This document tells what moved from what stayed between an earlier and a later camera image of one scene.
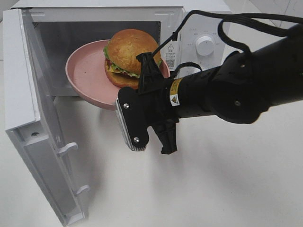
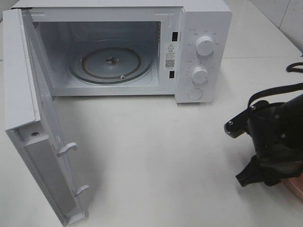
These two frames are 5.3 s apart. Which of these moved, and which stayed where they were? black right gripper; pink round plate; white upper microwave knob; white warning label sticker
Moved: black right gripper; pink round plate
Stayed: white upper microwave knob; white warning label sticker
